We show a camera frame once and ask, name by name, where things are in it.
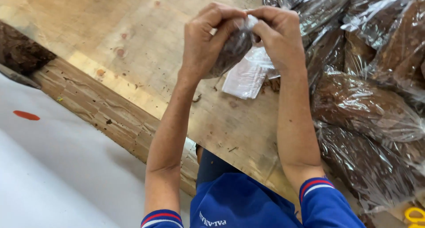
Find person's left hand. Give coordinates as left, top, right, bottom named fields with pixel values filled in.
left=179, top=2, right=248, bottom=86

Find blue shirt with striped cuffs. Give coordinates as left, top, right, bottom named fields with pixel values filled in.
left=140, top=172, right=366, bottom=228

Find stack of empty clear bags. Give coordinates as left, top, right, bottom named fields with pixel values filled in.
left=222, top=45, right=281, bottom=100

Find pile of filled plastic packets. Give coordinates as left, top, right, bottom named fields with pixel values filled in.
left=262, top=0, right=425, bottom=215

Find small brown-filled plastic bag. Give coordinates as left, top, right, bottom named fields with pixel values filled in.
left=204, top=15, right=263, bottom=80

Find heap of loose brown material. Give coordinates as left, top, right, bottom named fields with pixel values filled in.
left=0, top=20, right=58, bottom=76

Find grey metal blade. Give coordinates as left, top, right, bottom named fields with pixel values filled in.
left=0, top=63, right=42, bottom=90

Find yellow scissors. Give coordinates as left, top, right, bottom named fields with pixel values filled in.
left=404, top=206, right=425, bottom=228

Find dark blue trousers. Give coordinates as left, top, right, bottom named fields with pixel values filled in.
left=195, top=145, right=244, bottom=189

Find person's right hand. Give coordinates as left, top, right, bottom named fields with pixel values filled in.
left=246, top=6, right=307, bottom=76

